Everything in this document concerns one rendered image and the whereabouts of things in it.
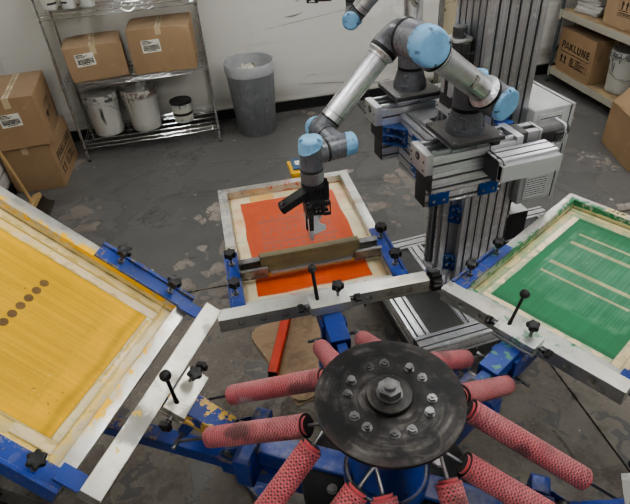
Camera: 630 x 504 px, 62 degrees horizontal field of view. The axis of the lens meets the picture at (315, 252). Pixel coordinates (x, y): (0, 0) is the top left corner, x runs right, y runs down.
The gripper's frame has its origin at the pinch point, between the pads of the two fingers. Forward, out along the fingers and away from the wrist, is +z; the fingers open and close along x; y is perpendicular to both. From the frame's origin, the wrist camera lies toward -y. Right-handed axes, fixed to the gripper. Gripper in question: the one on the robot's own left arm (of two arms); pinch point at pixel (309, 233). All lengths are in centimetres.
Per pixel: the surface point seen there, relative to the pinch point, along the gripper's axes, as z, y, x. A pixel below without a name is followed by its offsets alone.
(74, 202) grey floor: 113, -144, 251
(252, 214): 16.5, -15.9, 42.7
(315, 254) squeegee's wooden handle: 8.9, 1.7, -0.9
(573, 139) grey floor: 107, 278, 218
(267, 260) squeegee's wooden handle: 8.0, -15.4, -0.7
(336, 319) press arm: 7.9, 0.4, -34.9
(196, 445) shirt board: 20, -45, -59
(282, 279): 16.6, -11.0, -2.1
